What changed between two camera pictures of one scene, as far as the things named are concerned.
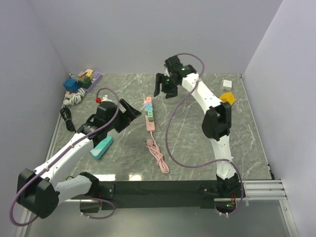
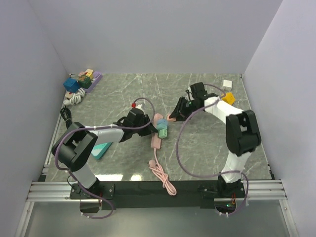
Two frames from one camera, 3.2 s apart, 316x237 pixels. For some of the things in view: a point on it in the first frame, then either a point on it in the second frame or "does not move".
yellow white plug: x=89 y=73 does not move
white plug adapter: x=227 y=85 does not move
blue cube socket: x=71 y=85 does not move
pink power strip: x=152 y=148 → x=155 y=142
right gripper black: x=160 y=78 → x=179 y=112
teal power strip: x=100 y=150 does not move
